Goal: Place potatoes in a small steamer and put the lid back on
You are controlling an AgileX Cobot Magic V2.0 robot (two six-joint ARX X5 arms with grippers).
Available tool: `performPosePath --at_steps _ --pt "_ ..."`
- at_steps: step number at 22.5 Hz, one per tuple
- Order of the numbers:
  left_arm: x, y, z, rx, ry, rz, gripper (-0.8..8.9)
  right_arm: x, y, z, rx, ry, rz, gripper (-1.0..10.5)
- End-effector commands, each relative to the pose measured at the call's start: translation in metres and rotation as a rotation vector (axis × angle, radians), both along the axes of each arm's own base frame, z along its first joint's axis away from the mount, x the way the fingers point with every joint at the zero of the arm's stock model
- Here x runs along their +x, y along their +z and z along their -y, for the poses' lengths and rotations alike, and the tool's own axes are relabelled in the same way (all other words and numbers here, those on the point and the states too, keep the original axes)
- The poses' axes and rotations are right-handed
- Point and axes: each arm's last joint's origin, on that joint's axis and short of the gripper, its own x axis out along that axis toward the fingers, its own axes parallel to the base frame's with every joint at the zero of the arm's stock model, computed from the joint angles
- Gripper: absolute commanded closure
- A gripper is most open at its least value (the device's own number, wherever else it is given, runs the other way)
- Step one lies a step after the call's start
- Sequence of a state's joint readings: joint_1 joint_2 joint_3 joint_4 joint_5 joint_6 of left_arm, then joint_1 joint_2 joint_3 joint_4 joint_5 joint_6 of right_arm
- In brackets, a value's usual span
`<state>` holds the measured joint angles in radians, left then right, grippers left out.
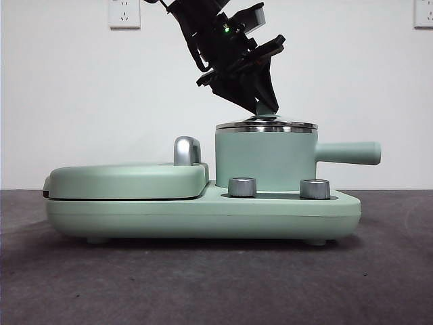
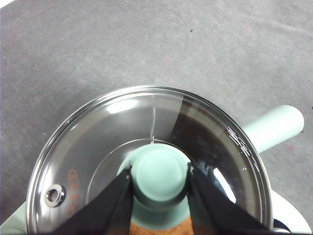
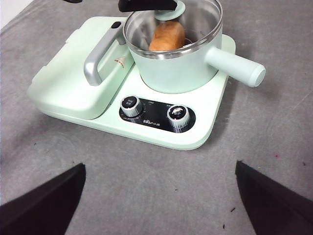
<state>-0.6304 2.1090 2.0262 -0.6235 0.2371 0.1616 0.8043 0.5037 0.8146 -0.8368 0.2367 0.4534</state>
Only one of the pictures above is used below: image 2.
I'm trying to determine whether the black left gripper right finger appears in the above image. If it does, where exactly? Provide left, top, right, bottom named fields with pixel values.
left=186, top=162, right=272, bottom=235

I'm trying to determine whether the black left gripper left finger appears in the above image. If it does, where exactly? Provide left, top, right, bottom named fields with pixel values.
left=52, top=165, right=135, bottom=235

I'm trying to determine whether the glass lid with green knob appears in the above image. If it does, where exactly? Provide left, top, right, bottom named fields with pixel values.
left=25, top=85, right=272, bottom=235

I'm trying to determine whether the mint green breakfast machine base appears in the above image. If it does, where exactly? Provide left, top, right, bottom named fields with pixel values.
left=268, top=190, right=308, bottom=235

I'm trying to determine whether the mint green griddle cover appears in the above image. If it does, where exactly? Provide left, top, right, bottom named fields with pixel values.
left=0, top=202, right=28, bottom=235

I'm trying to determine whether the mint green pot with handle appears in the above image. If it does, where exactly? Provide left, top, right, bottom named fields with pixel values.
left=239, top=105, right=305, bottom=155

